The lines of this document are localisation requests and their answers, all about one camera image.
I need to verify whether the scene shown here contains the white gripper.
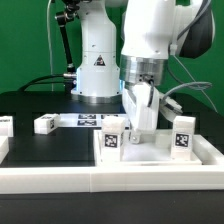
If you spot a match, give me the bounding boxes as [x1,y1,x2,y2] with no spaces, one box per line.
[122,82,159,144]

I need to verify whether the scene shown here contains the white square tabletop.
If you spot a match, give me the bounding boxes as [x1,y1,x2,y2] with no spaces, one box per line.
[93,130,202,167]

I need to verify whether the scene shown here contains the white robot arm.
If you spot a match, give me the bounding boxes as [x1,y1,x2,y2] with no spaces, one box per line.
[73,0,215,144]

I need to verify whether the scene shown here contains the white marker sheet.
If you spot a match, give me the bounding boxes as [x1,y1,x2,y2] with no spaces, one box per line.
[56,113,131,128]

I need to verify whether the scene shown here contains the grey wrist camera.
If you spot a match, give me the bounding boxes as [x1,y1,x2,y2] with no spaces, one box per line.
[159,97,183,122]

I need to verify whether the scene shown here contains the grey thin cable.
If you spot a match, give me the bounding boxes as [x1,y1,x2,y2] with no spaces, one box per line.
[159,0,224,118]

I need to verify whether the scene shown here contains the black cable bundle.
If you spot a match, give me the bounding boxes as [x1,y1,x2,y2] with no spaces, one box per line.
[18,73,77,93]

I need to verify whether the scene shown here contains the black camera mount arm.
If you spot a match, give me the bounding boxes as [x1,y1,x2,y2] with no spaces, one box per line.
[54,0,81,81]

